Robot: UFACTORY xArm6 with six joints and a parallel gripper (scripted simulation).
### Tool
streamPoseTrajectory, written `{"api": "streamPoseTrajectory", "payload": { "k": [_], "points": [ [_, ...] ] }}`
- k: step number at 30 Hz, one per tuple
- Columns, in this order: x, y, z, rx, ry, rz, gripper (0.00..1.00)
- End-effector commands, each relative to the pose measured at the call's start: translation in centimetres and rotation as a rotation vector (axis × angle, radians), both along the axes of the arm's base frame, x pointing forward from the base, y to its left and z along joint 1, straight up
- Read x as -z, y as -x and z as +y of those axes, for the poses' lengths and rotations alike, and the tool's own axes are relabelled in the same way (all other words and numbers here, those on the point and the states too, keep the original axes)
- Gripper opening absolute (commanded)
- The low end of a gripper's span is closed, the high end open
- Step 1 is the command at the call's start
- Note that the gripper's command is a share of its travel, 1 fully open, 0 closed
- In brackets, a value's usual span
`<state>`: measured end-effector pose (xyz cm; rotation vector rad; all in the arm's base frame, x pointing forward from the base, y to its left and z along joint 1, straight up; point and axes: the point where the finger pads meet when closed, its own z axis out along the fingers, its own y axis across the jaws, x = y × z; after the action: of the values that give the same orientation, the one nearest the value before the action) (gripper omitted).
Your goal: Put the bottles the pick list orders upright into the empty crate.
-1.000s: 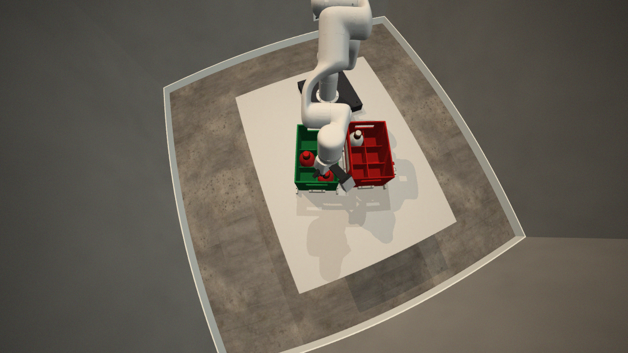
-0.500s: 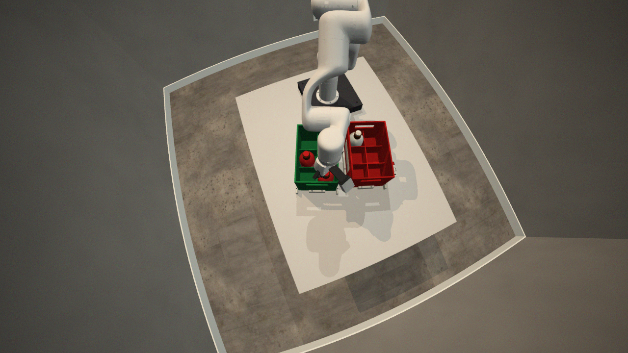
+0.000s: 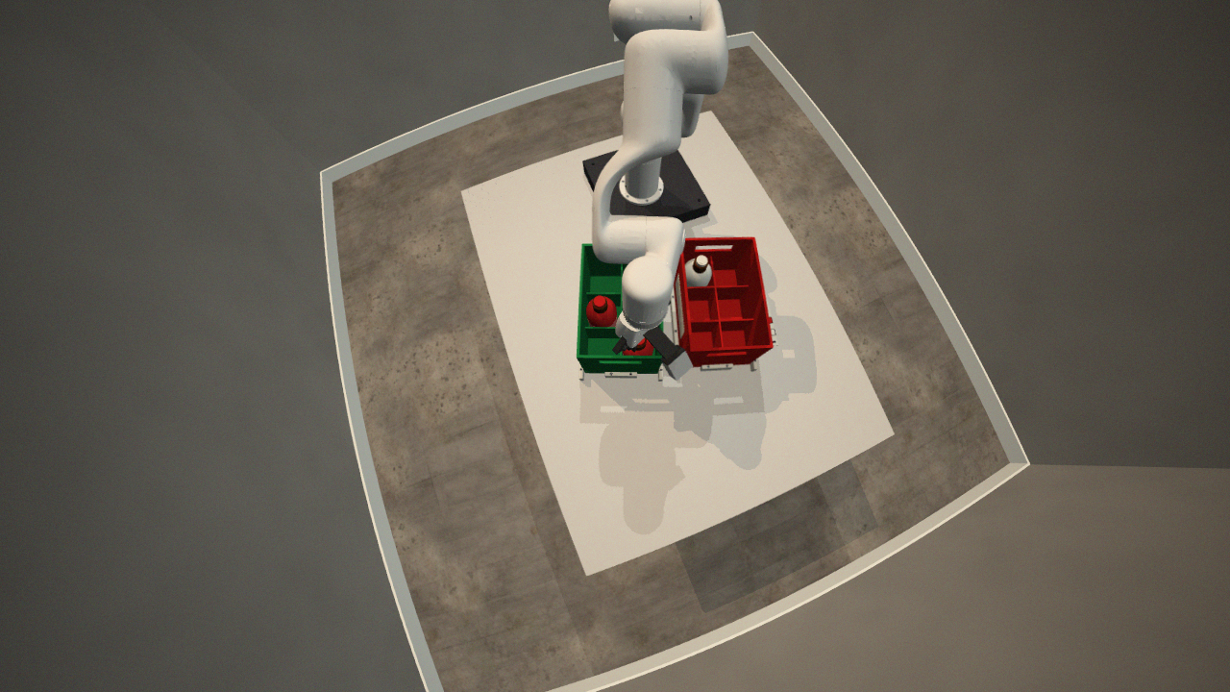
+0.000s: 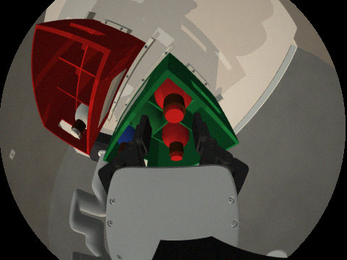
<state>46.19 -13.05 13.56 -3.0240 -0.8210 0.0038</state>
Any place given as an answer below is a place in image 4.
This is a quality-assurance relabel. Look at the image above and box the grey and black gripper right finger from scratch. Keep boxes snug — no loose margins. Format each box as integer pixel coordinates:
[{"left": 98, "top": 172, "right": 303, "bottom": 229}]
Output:
[{"left": 192, "top": 112, "right": 249, "bottom": 196}]

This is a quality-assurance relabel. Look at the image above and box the blue bottle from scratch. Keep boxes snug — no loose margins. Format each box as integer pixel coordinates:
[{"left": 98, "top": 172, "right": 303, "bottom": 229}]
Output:
[{"left": 117, "top": 125, "right": 135, "bottom": 154}]

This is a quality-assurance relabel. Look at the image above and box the red crate with dividers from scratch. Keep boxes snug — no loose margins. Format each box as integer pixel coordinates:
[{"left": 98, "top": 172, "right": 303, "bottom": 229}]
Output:
[{"left": 31, "top": 19, "right": 146, "bottom": 155}]

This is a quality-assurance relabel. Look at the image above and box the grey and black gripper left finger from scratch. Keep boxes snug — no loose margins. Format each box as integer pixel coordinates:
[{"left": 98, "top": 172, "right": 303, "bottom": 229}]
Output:
[{"left": 98, "top": 115, "right": 152, "bottom": 195}]

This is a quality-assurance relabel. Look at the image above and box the white bottle with grey label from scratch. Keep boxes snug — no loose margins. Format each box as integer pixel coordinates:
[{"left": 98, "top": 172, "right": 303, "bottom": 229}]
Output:
[{"left": 71, "top": 103, "right": 89, "bottom": 138}]

